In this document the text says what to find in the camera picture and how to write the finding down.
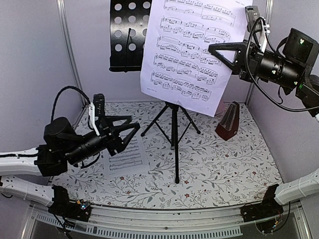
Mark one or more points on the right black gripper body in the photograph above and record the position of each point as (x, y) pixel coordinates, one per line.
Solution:
(288, 75)

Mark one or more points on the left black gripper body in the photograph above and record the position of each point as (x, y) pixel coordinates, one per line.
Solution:
(78, 153)

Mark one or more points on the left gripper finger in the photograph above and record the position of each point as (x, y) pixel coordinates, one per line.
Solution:
(109, 120)
(122, 143)

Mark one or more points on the white sheet music paper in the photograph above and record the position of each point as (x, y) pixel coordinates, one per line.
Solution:
(132, 160)

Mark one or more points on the black folding tripod stand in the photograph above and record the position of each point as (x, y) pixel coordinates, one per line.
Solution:
(174, 139)

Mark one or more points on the purple sheet music paper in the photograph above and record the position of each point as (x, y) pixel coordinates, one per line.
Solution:
(177, 66)

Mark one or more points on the black perforated music stand desk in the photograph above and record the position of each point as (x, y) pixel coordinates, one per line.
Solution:
(128, 29)

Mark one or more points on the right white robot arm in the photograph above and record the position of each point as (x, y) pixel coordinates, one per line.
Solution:
(307, 90)

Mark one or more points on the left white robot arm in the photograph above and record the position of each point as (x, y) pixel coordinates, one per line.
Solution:
(63, 147)

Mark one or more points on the dark red metronome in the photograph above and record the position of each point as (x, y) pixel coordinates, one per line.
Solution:
(229, 124)

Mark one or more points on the floral patterned table mat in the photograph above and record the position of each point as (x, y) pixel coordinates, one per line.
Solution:
(210, 172)

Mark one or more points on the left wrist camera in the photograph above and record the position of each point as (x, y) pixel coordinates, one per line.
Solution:
(96, 112)

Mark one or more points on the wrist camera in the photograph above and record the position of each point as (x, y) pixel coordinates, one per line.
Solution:
(96, 112)
(257, 26)

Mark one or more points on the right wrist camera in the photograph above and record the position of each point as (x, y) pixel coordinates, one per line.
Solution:
(257, 26)

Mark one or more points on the front aluminium rail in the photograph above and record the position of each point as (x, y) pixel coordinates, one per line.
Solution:
(125, 223)

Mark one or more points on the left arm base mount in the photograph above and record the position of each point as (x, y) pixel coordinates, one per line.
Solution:
(62, 206)

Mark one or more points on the left aluminium frame post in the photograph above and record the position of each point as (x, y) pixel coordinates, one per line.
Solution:
(67, 39)

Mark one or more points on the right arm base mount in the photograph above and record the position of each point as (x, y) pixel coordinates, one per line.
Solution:
(268, 207)

